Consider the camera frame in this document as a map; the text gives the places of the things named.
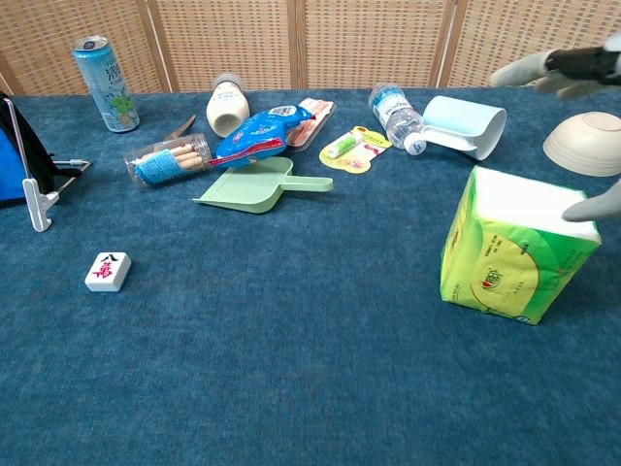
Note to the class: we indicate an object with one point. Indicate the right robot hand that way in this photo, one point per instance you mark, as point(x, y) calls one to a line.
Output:
point(582, 60)

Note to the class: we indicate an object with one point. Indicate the green tissue pack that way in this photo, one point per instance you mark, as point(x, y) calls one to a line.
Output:
point(514, 262)

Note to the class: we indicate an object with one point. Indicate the beige bowl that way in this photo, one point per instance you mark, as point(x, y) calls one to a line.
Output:
point(582, 145)

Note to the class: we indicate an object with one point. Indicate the white and blue scoop cup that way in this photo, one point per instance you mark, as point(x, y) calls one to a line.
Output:
point(468, 123)

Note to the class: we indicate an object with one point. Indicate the clear water bottle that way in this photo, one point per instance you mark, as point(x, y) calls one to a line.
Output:
point(395, 114)

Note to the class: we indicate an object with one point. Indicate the lip balm blister card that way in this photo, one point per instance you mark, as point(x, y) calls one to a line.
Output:
point(354, 150)

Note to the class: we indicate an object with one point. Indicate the pink clear package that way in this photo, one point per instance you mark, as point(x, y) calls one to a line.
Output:
point(310, 128)

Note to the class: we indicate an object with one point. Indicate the blue snack bag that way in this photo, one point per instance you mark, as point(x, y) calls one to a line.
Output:
point(257, 133)

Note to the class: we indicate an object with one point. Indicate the woven folding screen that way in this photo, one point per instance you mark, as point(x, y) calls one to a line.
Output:
point(233, 43)

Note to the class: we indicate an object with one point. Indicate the green plastic dustpan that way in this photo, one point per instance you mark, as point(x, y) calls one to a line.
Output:
point(247, 189)

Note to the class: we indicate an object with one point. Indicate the cream lotion bottle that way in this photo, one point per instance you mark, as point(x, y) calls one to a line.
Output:
point(225, 109)

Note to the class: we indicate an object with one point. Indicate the blue felt table cover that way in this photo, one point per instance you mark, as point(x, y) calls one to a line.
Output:
point(291, 340)

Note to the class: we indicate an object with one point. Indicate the metal spoon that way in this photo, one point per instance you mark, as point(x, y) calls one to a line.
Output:
point(183, 127)

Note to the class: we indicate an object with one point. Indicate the clear tube of sticks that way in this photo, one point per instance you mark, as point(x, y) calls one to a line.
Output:
point(155, 165)

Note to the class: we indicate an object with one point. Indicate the light blue drink can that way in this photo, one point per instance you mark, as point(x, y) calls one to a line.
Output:
point(109, 87)

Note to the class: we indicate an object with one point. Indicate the white mahjong tile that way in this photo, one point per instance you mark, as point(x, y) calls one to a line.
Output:
point(107, 274)

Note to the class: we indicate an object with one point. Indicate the white metal stand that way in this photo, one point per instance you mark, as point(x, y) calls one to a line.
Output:
point(36, 204)

